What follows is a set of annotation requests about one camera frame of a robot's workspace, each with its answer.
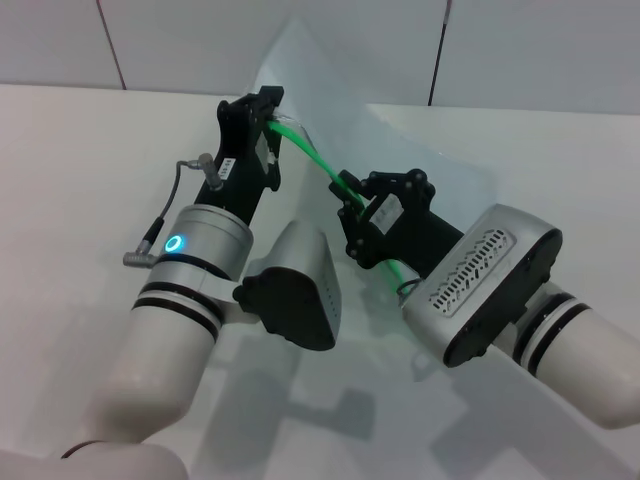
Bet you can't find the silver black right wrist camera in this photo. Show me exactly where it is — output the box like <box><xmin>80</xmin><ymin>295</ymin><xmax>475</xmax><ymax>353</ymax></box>
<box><xmin>402</xmin><ymin>203</ymin><xmax>564</xmax><ymax>370</ymax></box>

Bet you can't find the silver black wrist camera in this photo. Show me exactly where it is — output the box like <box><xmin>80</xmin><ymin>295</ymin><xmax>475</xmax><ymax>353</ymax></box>
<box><xmin>232</xmin><ymin>219</ymin><xmax>344</xmax><ymax>351</ymax></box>
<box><xmin>402</xmin><ymin>203</ymin><xmax>564</xmax><ymax>370</ymax></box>

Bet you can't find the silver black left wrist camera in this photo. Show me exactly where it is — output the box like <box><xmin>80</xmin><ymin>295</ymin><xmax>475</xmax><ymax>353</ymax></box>
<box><xmin>232</xmin><ymin>219</ymin><xmax>344</xmax><ymax>351</ymax></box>

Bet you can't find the grey left wrist cable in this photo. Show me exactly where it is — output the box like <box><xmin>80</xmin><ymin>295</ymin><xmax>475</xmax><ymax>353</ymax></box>
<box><xmin>123</xmin><ymin>153</ymin><xmax>226</xmax><ymax>269</ymax></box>

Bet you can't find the transparent green-zip document bag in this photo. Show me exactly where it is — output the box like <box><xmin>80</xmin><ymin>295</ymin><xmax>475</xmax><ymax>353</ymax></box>
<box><xmin>192</xmin><ymin>17</ymin><xmax>636</xmax><ymax>480</ymax></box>

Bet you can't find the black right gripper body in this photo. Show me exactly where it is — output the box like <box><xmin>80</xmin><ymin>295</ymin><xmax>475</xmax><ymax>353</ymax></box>
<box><xmin>369</xmin><ymin>197</ymin><xmax>464</xmax><ymax>279</ymax></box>

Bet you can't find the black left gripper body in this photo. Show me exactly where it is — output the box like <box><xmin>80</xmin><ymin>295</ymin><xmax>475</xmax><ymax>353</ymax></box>
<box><xmin>194</xmin><ymin>94</ymin><xmax>271</xmax><ymax>221</ymax></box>

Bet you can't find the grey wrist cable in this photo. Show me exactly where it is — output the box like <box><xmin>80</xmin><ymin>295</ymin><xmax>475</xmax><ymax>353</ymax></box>
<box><xmin>394</xmin><ymin>277</ymin><xmax>426</xmax><ymax>301</ymax></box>
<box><xmin>123</xmin><ymin>153</ymin><xmax>226</xmax><ymax>269</ymax></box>

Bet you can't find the grey right wrist cable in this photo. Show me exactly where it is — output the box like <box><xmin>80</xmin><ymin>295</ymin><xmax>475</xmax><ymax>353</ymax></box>
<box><xmin>394</xmin><ymin>277</ymin><xmax>426</xmax><ymax>301</ymax></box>

